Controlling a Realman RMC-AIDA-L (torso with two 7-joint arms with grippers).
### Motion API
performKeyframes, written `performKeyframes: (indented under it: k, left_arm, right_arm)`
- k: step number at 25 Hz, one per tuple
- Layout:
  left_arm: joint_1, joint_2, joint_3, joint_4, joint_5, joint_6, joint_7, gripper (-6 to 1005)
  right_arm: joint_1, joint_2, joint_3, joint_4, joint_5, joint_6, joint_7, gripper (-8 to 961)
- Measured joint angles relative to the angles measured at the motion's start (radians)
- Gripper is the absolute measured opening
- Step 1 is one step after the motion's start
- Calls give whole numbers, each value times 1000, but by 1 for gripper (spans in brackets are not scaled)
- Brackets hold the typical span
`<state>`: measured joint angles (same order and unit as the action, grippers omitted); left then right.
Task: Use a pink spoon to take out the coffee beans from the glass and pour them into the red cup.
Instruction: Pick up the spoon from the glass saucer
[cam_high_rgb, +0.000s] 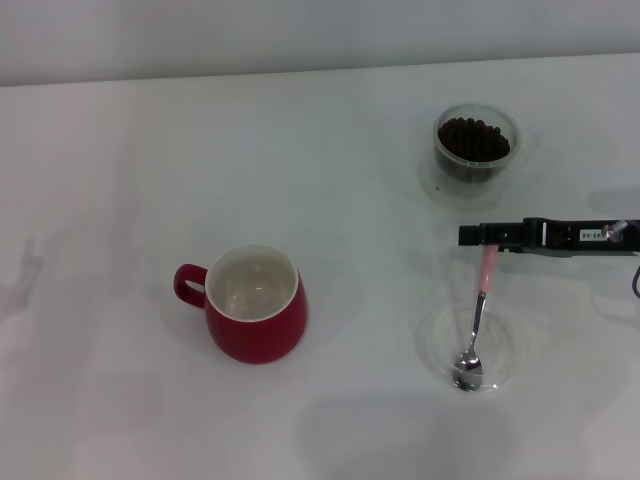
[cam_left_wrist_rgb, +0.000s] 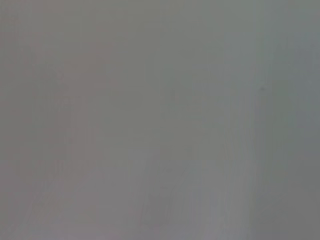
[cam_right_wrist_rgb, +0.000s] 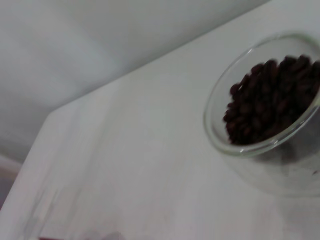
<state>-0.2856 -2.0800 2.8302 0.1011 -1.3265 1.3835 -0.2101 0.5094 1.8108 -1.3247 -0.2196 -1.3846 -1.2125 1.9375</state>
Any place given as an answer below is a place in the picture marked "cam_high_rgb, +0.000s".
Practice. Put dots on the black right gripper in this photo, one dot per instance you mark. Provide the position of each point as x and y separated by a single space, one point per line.
560 237

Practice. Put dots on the clear glass dish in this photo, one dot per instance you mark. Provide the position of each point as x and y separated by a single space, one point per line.
435 345

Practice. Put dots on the red ceramic mug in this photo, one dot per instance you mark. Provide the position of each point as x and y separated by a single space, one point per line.
260 340

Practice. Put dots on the dark coffee beans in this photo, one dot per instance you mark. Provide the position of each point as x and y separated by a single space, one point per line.
472 140

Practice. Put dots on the clear glass cup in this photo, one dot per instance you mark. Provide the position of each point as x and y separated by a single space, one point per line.
515 136

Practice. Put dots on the clear glass saucer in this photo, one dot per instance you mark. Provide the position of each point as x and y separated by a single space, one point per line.
450 197

